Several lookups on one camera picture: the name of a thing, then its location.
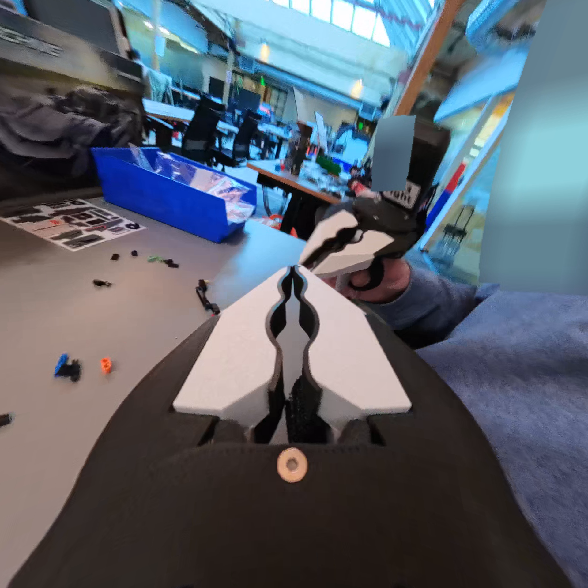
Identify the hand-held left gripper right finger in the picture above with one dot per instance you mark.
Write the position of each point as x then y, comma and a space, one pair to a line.
358, 367

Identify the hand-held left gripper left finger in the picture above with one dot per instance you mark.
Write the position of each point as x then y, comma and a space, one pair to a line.
229, 363

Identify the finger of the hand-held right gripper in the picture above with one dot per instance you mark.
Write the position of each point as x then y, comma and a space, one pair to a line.
333, 227
363, 250

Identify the person's right forearm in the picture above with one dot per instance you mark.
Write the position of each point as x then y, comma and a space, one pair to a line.
441, 298

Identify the orange lego connector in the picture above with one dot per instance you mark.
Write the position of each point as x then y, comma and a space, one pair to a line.
106, 365

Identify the black lego pin connector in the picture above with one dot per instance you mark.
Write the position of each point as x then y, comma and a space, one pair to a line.
102, 283

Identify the blue lego pin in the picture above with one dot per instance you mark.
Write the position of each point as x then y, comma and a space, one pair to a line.
61, 365

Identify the small black lego bush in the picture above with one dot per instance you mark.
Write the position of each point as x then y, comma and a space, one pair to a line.
4, 419

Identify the person's right hand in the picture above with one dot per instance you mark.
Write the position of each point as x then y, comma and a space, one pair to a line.
395, 282

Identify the wooden table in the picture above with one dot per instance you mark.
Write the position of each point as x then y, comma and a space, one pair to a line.
294, 180

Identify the black office chair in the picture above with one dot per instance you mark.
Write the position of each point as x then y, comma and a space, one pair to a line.
241, 138
202, 128

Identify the clear plastic bags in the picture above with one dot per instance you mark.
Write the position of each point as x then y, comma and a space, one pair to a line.
202, 179

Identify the wooden beam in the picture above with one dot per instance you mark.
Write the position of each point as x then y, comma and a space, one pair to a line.
425, 55

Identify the blue storage bin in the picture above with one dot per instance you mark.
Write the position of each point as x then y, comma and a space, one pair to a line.
156, 202

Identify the white long desk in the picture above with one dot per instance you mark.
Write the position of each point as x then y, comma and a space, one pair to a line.
165, 111

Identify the sticker sheet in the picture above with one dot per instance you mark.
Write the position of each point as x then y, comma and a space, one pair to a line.
69, 225

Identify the dark cloth pile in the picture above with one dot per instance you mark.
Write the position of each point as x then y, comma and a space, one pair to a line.
59, 124

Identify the black monitor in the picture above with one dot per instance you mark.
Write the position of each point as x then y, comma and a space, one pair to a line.
69, 23

